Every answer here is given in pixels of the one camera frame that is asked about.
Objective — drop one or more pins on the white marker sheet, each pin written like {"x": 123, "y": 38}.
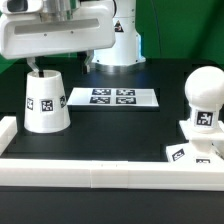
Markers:
{"x": 113, "y": 97}

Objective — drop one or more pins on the white front fence wall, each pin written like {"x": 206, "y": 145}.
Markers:
{"x": 111, "y": 174}

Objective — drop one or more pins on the white lamp base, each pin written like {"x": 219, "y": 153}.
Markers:
{"x": 200, "y": 148}

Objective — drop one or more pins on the white lamp shade cone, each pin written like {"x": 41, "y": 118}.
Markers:
{"x": 46, "y": 108}

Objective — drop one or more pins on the white left fence wall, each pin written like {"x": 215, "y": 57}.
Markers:
{"x": 8, "y": 130}

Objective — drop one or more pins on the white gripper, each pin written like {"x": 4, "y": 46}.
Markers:
{"x": 33, "y": 28}

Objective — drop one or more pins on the white lamp bulb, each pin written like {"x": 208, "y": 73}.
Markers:
{"x": 204, "y": 90}

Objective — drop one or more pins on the white fence wall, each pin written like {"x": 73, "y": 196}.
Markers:
{"x": 111, "y": 174}
{"x": 8, "y": 130}

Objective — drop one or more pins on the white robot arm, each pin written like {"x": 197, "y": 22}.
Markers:
{"x": 125, "y": 54}

